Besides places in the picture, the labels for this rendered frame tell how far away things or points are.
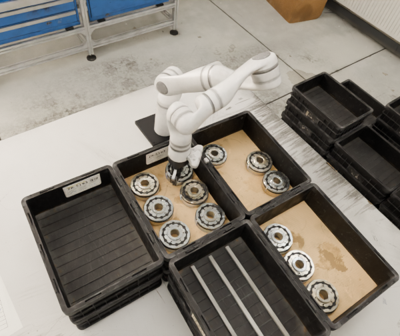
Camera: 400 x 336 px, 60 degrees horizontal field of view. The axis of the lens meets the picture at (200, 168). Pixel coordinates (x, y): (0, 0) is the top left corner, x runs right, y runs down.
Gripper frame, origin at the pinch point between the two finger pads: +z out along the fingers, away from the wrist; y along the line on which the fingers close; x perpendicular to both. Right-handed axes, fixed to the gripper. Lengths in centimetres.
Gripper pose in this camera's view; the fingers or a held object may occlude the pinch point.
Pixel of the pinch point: (177, 177)
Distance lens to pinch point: 127.9
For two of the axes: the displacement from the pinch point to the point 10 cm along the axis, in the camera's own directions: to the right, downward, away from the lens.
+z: -1.1, 5.8, 8.1
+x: 9.7, 2.5, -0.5
